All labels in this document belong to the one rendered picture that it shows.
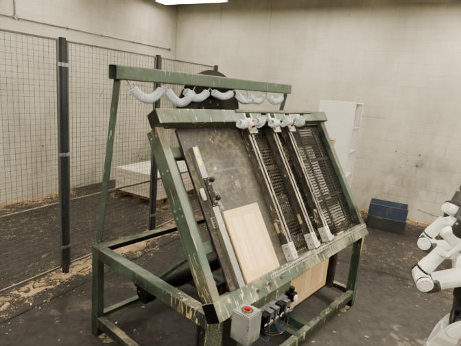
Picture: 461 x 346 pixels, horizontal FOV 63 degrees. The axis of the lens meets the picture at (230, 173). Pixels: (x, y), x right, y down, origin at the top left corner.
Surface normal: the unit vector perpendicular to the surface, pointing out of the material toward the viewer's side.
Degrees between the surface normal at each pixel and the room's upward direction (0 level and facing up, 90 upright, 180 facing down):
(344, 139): 90
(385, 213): 90
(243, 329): 90
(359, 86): 90
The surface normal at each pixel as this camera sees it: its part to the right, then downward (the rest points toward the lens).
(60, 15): 0.87, 0.18
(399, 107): -0.50, 0.14
